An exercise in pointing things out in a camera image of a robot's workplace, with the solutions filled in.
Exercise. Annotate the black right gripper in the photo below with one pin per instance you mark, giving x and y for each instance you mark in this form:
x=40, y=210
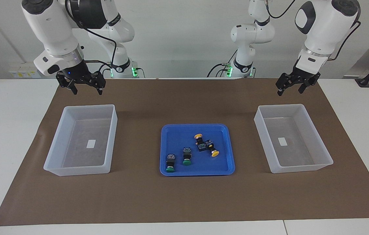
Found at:
x=80, y=75

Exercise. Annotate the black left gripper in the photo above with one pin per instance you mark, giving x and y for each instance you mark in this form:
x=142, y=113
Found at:
x=298, y=76

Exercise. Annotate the yellow push button switch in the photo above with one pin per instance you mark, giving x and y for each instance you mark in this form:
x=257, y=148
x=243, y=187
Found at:
x=209, y=144
x=199, y=140

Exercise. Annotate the green push button switch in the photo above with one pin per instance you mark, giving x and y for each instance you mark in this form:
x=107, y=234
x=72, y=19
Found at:
x=170, y=161
x=187, y=155

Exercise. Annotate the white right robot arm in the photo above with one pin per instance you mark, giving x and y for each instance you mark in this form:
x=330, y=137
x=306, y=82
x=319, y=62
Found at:
x=50, y=26

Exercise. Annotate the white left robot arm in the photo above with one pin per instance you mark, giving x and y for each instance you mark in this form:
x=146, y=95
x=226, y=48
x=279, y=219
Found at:
x=321, y=29

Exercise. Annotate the white box label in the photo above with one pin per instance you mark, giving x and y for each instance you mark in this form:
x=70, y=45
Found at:
x=91, y=144
x=282, y=141

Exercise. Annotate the translucent white plastic box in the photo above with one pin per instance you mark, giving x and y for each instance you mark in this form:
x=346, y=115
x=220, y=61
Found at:
x=301, y=156
x=83, y=163

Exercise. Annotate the blue plastic tray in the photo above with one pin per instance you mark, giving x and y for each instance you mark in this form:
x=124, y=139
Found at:
x=217, y=164

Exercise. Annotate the brown table mat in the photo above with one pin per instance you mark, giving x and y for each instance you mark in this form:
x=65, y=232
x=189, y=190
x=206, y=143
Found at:
x=184, y=202

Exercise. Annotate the white wall socket boxes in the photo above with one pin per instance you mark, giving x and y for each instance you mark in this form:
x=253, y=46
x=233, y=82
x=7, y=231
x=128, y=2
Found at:
x=21, y=72

